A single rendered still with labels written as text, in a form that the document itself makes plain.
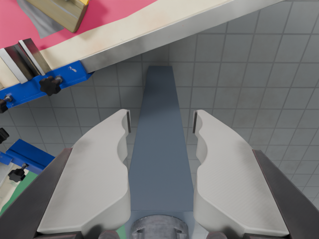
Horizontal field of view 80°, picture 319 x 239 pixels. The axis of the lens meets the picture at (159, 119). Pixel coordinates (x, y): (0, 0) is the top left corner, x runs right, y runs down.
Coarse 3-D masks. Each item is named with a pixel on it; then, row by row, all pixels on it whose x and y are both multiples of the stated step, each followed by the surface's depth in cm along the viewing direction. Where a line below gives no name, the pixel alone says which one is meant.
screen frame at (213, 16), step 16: (240, 0) 41; (256, 0) 41; (272, 0) 41; (192, 16) 43; (208, 16) 42; (224, 16) 42; (240, 16) 42; (160, 32) 44; (176, 32) 44; (192, 32) 44; (112, 48) 46; (128, 48) 46; (144, 48) 46; (64, 64) 50; (96, 64) 48
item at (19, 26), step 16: (0, 0) 44; (16, 0) 44; (96, 0) 44; (112, 0) 44; (128, 0) 44; (144, 0) 44; (0, 16) 46; (16, 16) 46; (96, 16) 46; (112, 16) 46; (0, 32) 48; (16, 32) 48; (32, 32) 48; (64, 32) 48; (80, 32) 48; (0, 48) 50
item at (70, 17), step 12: (36, 0) 41; (48, 0) 41; (60, 0) 41; (72, 0) 40; (48, 12) 43; (60, 12) 42; (72, 12) 42; (84, 12) 44; (60, 24) 44; (72, 24) 44
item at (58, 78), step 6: (48, 78) 43; (60, 78) 48; (42, 84) 44; (48, 84) 44; (54, 84) 44; (42, 90) 44; (48, 90) 44; (54, 90) 44; (60, 90) 46; (6, 96) 51; (0, 102) 47; (6, 102) 48; (0, 108) 47; (6, 108) 49
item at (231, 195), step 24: (216, 120) 11; (216, 144) 9; (240, 144) 9; (216, 168) 8; (240, 168) 8; (216, 192) 7; (240, 192) 7; (264, 192) 7; (216, 216) 6; (240, 216) 6; (264, 216) 6
